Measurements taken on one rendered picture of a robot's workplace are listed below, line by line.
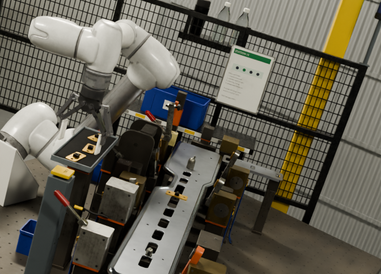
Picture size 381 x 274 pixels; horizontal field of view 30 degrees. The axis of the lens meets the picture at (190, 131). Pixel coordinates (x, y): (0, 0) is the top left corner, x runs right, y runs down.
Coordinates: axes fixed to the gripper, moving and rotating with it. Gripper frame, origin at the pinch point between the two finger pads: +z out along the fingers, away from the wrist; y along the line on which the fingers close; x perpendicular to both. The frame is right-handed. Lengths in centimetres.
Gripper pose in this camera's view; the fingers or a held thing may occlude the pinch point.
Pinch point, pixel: (79, 143)
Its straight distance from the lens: 236.2
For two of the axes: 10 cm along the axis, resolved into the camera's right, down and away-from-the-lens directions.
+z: -2.8, 9.1, 2.9
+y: 9.1, 3.5, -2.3
